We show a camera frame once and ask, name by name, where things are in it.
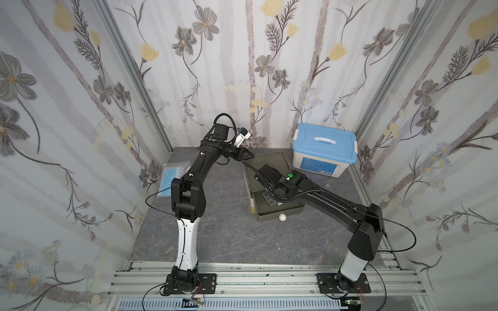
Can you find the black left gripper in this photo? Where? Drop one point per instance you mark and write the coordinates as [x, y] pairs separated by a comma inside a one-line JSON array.
[[241, 153]]

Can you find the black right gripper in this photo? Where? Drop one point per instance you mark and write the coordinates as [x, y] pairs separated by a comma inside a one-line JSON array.
[[266, 175]]

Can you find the olive cream drawer cabinet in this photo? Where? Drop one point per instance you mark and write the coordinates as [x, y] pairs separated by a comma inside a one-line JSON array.
[[276, 160]]

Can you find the olive top drawer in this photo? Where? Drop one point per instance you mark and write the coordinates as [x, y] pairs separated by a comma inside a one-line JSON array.
[[265, 207]]

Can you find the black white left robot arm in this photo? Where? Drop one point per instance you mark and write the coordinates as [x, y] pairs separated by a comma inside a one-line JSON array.
[[189, 200]]

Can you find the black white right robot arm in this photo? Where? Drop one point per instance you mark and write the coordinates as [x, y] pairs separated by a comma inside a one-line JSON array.
[[364, 222]]

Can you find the white bin with blue lid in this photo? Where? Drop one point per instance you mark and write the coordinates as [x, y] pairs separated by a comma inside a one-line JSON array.
[[324, 150]]

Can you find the blue face mask packet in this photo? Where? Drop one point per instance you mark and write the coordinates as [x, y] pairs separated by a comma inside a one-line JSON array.
[[170, 172]]

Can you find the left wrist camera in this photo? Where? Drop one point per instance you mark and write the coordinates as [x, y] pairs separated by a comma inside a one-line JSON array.
[[241, 136]]

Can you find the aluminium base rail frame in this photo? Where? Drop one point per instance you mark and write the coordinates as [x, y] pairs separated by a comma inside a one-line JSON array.
[[265, 287]]

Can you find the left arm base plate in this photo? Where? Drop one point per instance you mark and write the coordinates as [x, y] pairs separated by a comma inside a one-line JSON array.
[[206, 284]]

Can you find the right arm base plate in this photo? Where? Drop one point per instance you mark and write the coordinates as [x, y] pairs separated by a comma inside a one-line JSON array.
[[331, 283]]

